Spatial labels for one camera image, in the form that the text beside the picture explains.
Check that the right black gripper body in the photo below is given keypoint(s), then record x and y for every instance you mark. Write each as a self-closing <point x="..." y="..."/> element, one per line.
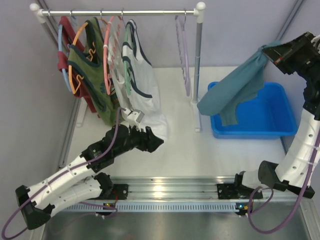
<point x="301" y="56"/>

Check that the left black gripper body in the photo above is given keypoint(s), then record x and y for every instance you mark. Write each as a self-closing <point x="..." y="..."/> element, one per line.
<point x="145" y="139"/>

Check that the teal tank top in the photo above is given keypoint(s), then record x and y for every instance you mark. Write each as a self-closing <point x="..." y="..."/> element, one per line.
<point x="239" y="86"/>

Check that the lavender plastic hanger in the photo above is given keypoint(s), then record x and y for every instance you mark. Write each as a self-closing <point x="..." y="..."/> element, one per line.
<point x="183" y="52"/>

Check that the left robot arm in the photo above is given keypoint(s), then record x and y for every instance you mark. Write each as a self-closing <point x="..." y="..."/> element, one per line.
<point x="82" y="179"/>

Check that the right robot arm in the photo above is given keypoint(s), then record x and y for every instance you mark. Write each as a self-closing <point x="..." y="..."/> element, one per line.
<point x="295" y="171"/>

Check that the white navy-trimmed tank top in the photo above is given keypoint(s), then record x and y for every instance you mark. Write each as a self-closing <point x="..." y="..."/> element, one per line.
<point x="145" y="95"/>

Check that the pink hanger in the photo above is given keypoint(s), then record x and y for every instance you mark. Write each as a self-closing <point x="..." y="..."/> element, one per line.
<point x="107" y="81"/>

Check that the light blue hanger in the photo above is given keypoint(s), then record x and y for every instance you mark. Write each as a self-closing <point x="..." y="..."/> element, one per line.
<point x="60" y="49"/>

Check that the white shirt on pink hanger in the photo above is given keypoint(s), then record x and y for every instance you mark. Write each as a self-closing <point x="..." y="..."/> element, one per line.
<point x="115" y="64"/>

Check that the green tank top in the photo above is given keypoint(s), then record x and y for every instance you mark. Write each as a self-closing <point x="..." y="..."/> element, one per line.
<point x="87" y="65"/>

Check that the mint green hanger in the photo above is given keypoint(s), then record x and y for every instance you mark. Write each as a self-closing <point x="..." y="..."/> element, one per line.
<point x="127" y="77"/>

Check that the red tank top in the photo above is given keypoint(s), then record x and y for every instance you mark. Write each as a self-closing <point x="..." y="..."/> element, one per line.
<point x="68" y="35"/>

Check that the blue plastic bin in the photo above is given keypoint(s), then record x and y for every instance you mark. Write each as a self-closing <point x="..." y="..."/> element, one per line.
<point x="268" y="116"/>

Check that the white clothes rack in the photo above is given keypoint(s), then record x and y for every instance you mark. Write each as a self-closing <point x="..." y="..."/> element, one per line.
<point x="43" y="15"/>

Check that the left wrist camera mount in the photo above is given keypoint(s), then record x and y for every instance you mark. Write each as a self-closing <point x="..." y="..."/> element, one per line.
<point x="133" y="117"/>

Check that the slotted cable duct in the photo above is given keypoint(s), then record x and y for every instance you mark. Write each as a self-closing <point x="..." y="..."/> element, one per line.
<point x="161" y="207"/>

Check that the aluminium mounting rail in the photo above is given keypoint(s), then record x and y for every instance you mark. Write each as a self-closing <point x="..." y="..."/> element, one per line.
<point x="173" y="188"/>

